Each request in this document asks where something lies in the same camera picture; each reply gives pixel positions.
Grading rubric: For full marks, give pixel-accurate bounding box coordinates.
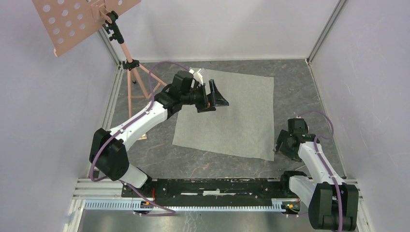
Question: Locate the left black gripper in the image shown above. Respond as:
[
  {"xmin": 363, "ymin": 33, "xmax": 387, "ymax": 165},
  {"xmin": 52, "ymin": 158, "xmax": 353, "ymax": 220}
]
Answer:
[{"xmin": 181, "ymin": 80, "xmax": 229, "ymax": 114}]

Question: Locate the grey cloth napkin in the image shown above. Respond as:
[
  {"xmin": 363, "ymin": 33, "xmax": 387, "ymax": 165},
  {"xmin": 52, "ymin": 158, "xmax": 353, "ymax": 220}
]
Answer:
[{"xmin": 173, "ymin": 70, "xmax": 275, "ymax": 161}]

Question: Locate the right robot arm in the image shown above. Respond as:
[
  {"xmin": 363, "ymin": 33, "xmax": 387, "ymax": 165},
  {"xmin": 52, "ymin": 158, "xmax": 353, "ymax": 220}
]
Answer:
[{"xmin": 276, "ymin": 117, "xmax": 359, "ymax": 232}]

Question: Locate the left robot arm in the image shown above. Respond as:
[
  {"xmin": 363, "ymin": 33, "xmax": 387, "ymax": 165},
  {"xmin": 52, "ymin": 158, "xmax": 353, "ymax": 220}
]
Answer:
[{"xmin": 89, "ymin": 70, "xmax": 229, "ymax": 197}]

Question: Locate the wooden block stack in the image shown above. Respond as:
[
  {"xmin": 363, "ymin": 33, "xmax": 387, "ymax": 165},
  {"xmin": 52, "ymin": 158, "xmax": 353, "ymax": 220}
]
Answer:
[{"xmin": 138, "ymin": 134, "xmax": 147, "ymax": 140}]

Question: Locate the pink music stand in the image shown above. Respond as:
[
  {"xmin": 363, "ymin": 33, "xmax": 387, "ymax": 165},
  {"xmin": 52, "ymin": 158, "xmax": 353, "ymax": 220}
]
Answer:
[{"xmin": 33, "ymin": 0, "xmax": 166, "ymax": 116}]

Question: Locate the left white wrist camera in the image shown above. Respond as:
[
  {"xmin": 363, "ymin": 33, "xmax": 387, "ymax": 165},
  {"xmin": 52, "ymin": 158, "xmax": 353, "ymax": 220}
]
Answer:
[{"xmin": 189, "ymin": 68, "xmax": 206, "ymax": 85}]

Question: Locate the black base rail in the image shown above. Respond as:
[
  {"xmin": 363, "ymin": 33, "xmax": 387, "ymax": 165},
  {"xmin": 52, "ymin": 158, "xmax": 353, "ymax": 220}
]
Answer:
[{"xmin": 121, "ymin": 178, "xmax": 301, "ymax": 207}]

